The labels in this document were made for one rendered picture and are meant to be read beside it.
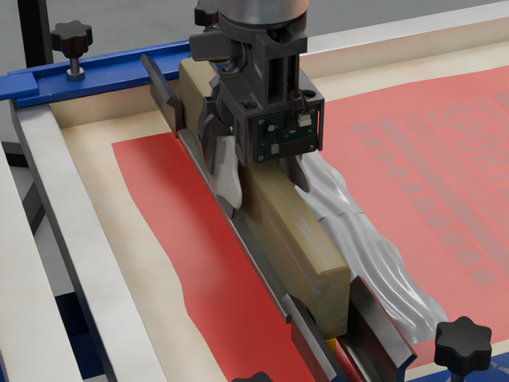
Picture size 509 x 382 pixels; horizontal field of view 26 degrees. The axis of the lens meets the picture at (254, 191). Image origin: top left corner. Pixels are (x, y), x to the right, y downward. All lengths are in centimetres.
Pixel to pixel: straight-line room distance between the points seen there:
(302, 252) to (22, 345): 23
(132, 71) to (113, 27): 224
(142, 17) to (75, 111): 231
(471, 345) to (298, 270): 16
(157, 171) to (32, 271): 28
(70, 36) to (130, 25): 229
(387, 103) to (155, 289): 40
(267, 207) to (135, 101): 34
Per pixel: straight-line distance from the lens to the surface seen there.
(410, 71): 133
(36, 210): 264
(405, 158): 117
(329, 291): 87
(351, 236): 105
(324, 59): 129
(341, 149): 118
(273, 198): 93
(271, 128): 89
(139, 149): 118
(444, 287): 101
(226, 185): 97
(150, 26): 346
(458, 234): 108
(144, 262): 103
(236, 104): 89
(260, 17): 86
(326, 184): 112
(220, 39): 92
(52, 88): 121
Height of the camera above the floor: 162
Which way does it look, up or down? 36 degrees down
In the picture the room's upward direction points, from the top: straight up
